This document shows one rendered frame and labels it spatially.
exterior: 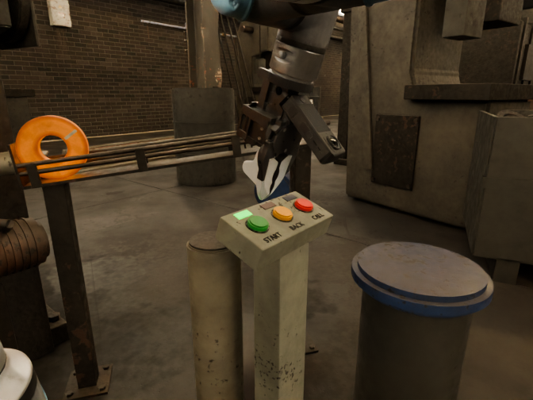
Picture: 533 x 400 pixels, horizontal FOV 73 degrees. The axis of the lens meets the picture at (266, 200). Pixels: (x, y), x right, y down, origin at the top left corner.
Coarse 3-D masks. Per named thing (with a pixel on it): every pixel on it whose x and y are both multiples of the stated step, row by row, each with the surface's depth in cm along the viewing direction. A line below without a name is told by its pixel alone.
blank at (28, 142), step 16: (32, 128) 86; (48, 128) 87; (64, 128) 88; (16, 144) 85; (32, 144) 86; (80, 144) 90; (32, 160) 87; (80, 160) 91; (48, 176) 89; (64, 176) 90
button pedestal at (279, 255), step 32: (224, 224) 65; (288, 224) 70; (320, 224) 75; (256, 256) 62; (288, 256) 70; (256, 288) 74; (288, 288) 72; (256, 320) 76; (288, 320) 75; (256, 352) 79; (288, 352) 77; (256, 384) 81; (288, 384) 80
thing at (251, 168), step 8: (256, 152) 60; (248, 160) 62; (256, 160) 60; (272, 160) 58; (248, 168) 62; (256, 168) 61; (272, 168) 59; (248, 176) 63; (256, 176) 61; (272, 176) 61; (256, 184) 61; (264, 184) 60; (264, 192) 62
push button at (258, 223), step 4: (252, 216) 67; (256, 216) 67; (248, 220) 66; (252, 220) 66; (256, 220) 66; (260, 220) 66; (264, 220) 67; (248, 224) 65; (252, 224) 65; (256, 224) 65; (260, 224) 65; (264, 224) 66; (268, 224) 67; (252, 228) 65; (256, 228) 65; (260, 228) 65; (264, 228) 65
